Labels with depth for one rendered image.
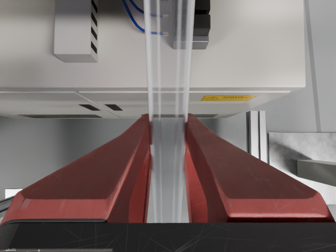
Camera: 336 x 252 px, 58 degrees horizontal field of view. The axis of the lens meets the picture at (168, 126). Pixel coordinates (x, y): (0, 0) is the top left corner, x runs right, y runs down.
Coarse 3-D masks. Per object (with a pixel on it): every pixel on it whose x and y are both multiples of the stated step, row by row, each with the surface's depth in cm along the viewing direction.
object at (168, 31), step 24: (144, 0) 8; (168, 0) 8; (192, 0) 8; (144, 24) 9; (168, 24) 8; (192, 24) 9; (168, 48) 9; (168, 72) 10; (168, 96) 10; (168, 120) 11; (168, 144) 12; (168, 168) 12; (168, 192) 14; (168, 216) 15
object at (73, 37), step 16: (64, 0) 41; (80, 0) 41; (96, 0) 44; (208, 0) 39; (64, 16) 41; (80, 16) 41; (96, 16) 44; (208, 16) 39; (64, 32) 41; (80, 32) 41; (96, 32) 44; (208, 32) 40; (64, 48) 40; (80, 48) 40; (96, 48) 44; (192, 48) 45; (256, 112) 76; (256, 128) 75; (256, 144) 75; (16, 192) 104
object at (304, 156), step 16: (272, 144) 106; (288, 144) 106; (304, 144) 106; (320, 144) 106; (272, 160) 105; (288, 160) 105; (304, 160) 100; (320, 160) 100; (304, 176) 99; (320, 176) 89; (320, 192) 105
